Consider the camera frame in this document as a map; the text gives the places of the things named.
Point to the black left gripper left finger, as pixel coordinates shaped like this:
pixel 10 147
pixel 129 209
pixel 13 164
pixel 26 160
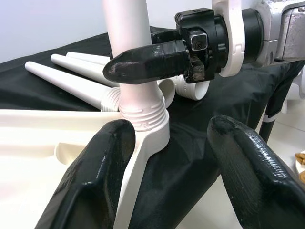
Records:
pixel 95 179

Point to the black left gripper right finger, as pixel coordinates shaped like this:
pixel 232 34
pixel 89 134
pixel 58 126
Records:
pixel 257 181

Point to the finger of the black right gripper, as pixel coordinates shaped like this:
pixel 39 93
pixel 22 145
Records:
pixel 147 64
pixel 166 37

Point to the white plastic table leg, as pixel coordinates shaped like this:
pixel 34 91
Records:
pixel 59 76
pixel 128 28
pixel 90 58
pixel 71 64

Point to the white plastic table top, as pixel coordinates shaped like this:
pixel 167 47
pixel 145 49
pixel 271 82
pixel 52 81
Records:
pixel 23 143

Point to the yellow fried snacks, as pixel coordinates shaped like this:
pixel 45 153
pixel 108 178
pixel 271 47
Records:
pixel 300 158

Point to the black folding table leg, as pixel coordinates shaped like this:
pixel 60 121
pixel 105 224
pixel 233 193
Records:
pixel 264 131

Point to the white plastic furniture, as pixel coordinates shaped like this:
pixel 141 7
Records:
pixel 293 105

